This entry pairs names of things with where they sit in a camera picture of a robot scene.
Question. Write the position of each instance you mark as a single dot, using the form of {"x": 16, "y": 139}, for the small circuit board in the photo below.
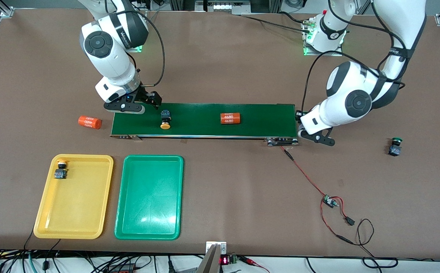
{"x": 330, "y": 201}

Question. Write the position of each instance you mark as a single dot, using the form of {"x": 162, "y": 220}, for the yellow plastic tray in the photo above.
{"x": 79, "y": 204}

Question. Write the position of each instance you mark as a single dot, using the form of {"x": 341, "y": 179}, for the red probe lead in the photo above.
{"x": 250, "y": 261}

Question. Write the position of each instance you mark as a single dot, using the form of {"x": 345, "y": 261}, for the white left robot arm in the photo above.
{"x": 341, "y": 110}

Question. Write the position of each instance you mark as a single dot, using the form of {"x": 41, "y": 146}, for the yellow push button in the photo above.
{"x": 60, "y": 173}
{"x": 165, "y": 126}

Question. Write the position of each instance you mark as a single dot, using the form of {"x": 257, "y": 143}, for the red digit display module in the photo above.
{"x": 224, "y": 260}

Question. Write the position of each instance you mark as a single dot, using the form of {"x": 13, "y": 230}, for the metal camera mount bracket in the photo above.
{"x": 213, "y": 261}

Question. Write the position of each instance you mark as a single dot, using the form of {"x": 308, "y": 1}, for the green plastic tray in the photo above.
{"x": 148, "y": 197}

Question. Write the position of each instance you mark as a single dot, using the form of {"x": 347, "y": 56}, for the green belt conveyor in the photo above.
{"x": 197, "y": 121}

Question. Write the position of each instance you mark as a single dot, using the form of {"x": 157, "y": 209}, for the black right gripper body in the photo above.
{"x": 142, "y": 94}

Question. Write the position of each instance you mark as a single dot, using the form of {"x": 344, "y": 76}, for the aluminium frame structure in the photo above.
{"x": 223, "y": 5}

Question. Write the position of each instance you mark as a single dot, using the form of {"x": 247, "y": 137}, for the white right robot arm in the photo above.
{"x": 117, "y": 64}

